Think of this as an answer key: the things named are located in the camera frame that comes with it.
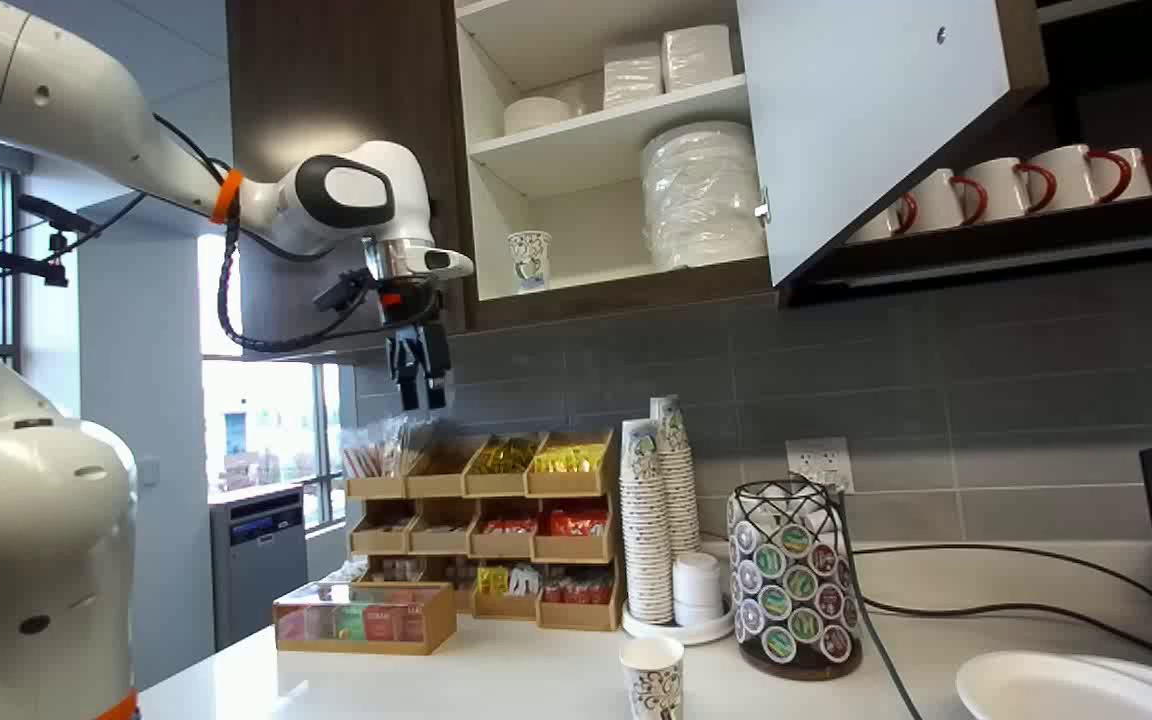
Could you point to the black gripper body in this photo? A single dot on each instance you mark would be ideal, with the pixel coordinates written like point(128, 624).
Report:
point(416, 325)

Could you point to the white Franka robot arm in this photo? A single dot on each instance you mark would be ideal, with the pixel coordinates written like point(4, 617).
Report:
point(42, 83)

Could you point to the tall paper cup stack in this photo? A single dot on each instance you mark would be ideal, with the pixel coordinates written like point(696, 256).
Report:
point(678, 465)
point(644, 520)

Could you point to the white cup lid stack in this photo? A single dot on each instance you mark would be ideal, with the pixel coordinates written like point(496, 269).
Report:
point(696, 585)

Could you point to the metal cupboard hinge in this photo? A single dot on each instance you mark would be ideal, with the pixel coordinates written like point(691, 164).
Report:
point(761, 214)

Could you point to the white cupboard door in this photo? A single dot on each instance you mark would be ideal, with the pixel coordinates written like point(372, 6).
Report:
point(871, 122)

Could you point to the wooden tea packet rack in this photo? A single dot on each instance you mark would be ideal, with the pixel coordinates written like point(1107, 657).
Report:
point(575, 550)

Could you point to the grey dishwasher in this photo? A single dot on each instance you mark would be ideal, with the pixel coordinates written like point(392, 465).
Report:
point(259, 567)

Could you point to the white bowl stack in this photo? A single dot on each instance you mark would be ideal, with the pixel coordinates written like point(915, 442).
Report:
point(538, 114)

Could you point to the wooden tea box clear lid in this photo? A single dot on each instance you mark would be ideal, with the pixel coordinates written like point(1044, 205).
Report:
point(363, 639)

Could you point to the plastic wrapped paper plate stack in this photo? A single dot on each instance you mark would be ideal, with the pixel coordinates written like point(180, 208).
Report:
point(703, 193)

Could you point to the round white tray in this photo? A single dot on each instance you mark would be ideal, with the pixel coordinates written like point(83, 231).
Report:
point(678, 632)

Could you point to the dark open mug shelf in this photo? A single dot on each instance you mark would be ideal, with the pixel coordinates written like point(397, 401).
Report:
point(1003, 252)

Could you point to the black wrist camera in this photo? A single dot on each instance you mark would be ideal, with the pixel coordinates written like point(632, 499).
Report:
point(371, 293)

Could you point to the dark wood wall cupboard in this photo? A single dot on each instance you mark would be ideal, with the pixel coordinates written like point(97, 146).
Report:
point(321, 83)

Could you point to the white wall outlet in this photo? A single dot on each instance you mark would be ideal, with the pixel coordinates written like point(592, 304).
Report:
point(818, 460)

